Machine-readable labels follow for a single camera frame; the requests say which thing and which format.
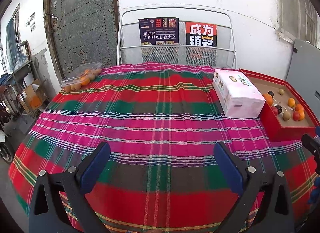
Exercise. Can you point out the dark purple plum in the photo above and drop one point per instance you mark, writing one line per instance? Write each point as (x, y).
(270, 93)
(279, 108)

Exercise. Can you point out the parked scooter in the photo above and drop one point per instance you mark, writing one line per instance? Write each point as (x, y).
(5, 145)

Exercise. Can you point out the barred window with blue cloth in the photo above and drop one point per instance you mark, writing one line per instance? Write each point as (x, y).
(13, 32)

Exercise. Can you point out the plaid tablecloth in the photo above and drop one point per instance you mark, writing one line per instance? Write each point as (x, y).
(155, 127)

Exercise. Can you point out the studded metal door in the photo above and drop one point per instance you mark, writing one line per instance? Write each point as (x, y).
(82, 22)

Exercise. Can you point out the medium orange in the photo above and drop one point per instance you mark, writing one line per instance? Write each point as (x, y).
(299, 106)

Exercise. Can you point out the pink tissue pack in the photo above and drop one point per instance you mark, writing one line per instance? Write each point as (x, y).
(237, 95)

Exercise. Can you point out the large orange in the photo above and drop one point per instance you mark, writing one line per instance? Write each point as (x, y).
(302, 115)
(268, 99)

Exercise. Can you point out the person's right hand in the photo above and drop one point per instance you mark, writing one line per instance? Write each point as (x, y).
(315, 193)

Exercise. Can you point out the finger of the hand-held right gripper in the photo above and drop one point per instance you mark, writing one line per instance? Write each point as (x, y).
(310, 144)
(317, 130)

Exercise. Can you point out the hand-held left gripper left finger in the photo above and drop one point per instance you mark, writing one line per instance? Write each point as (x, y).
(96, 165)

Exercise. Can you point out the red and black book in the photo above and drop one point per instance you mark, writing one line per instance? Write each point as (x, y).
(201, 35)

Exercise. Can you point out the printed wall notices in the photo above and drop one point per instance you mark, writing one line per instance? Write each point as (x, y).
(30, 21)

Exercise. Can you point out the red tomato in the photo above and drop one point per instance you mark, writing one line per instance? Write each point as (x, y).
(274, 110)
(295, 115)

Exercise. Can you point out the metal workbench shelf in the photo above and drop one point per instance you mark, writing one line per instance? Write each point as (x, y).
(22, 72)

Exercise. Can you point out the open cardboard carton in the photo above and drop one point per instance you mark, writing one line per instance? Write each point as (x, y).
(33, 96)

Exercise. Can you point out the red cardboard box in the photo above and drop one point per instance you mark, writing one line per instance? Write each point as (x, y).
(280, 130)

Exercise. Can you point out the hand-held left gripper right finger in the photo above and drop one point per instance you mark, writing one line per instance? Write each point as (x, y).
(228, 168)

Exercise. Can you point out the dark cookbook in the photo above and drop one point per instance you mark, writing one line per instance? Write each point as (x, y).
(158, 35)

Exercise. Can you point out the grey metal panel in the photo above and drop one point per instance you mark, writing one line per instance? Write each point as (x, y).
(305, 62)

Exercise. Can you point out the pile of kiwis and oranges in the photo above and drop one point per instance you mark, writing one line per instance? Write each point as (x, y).
(83, 80)

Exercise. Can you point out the clear plastic clamshell container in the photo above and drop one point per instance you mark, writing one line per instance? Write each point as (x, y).
(75, 74)

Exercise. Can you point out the small orange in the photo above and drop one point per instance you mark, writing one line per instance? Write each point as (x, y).
(291, 102)

